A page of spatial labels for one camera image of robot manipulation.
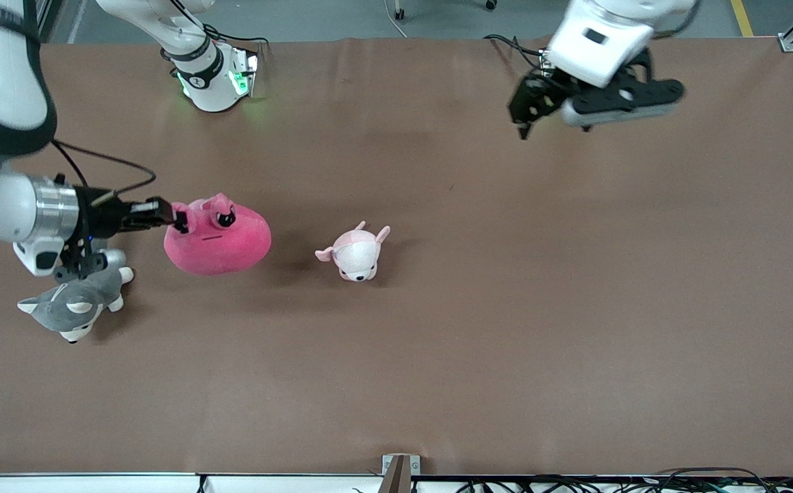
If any grey metal bracket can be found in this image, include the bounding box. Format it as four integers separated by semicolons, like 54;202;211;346
382;454;422;476

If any grey white husky plush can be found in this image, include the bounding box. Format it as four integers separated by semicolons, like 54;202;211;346
17;266;135;344

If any brown table cover sheet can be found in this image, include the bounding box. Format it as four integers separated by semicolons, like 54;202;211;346
0;34;793;479

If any black cable bundle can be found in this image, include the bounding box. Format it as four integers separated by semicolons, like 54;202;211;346
455;467;793;493

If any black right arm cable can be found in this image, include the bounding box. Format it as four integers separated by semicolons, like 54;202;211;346
51;139;158;197

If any white table edge rail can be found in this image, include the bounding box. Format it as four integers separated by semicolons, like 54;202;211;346
0;472;793;493

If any white pink pig plush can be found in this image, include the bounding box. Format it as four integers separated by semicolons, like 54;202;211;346
314;220;392;283

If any pink round plush toy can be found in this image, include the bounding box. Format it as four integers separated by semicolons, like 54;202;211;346
164;192;273;277

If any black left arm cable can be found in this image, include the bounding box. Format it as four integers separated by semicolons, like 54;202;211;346
483;34;549;71

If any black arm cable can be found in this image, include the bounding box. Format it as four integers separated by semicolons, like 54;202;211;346
483;34;549;71
51;139;158;197

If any brown upright post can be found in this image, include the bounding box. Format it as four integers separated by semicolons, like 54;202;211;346
377;455;412;493

